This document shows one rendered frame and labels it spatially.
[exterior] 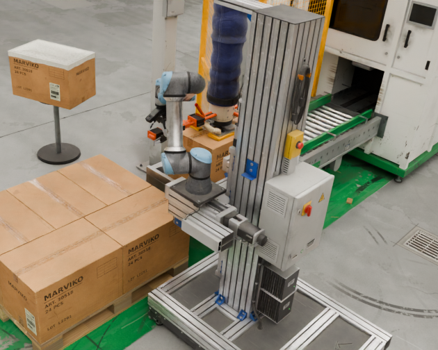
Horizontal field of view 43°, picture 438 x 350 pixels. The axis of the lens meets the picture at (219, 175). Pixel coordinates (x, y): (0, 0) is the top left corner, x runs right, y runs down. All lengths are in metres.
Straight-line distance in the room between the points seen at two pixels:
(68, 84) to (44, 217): 1.50
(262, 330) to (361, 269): 1.25
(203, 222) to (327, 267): 1.62
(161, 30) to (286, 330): 2.57
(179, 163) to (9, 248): 1.18
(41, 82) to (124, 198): 1.59
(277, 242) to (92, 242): 1.16
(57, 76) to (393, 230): 3.12
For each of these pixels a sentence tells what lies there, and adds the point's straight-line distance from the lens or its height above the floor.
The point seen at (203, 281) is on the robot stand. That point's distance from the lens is 3.69.
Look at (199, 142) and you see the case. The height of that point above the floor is 0.95.
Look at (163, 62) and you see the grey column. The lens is 4.73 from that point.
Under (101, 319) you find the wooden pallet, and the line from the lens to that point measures 3.71.
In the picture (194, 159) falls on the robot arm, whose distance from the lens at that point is 2.91.
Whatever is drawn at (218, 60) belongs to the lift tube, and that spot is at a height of 1.47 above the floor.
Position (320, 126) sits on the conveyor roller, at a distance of 5.24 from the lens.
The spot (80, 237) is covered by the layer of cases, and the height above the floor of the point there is 0.54.
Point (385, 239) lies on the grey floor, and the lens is 4.80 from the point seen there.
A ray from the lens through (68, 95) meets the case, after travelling 4.87.
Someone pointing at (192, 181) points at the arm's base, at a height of 1.11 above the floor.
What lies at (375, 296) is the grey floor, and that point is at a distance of 4.20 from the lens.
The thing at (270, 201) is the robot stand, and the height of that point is 1.13.
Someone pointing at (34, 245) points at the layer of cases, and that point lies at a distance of 3.48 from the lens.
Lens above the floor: 2.67
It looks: 31 degrees down
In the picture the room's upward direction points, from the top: 6 degrees clockwise
